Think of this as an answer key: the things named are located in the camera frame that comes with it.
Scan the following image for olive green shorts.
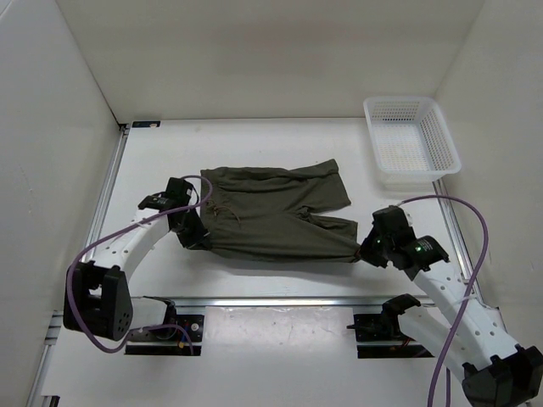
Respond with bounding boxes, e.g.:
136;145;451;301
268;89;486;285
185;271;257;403
200;159;360;263

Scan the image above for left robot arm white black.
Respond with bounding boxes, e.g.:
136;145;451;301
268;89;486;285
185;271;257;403
63;176;213;354

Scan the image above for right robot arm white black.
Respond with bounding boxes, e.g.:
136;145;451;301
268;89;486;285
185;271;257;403
360;206;542;406

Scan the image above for small blue label sticker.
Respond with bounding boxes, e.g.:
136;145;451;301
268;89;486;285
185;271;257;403
132;120;161;128

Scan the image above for white plastic mesh basket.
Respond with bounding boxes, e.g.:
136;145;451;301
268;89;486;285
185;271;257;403
363;96;462;189

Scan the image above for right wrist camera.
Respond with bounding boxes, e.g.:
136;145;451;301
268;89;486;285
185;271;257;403
398;210;413;227

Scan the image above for front aluminium rail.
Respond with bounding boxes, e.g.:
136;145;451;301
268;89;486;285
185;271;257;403
173;296;389;308

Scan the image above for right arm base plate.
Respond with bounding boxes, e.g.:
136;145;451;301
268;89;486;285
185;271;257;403
347;313;433;360

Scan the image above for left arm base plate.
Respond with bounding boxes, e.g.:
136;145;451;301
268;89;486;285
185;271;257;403
124;309;205;357

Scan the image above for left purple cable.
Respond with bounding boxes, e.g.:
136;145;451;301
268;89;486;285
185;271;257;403
65;174;216;356

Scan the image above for left aluminium frame rail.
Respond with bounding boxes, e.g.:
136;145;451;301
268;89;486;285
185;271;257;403
25;123;132;406

